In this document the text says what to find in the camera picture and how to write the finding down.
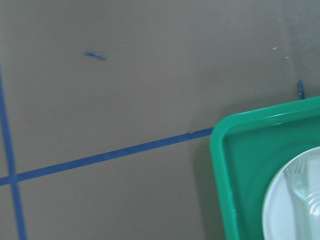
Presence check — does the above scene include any green plastic tray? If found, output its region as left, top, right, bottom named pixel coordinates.
left=209, top=97, right=320, bottom=240

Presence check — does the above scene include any white round plate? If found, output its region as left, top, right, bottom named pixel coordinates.
left=262, top=147, right=320, bottom=240

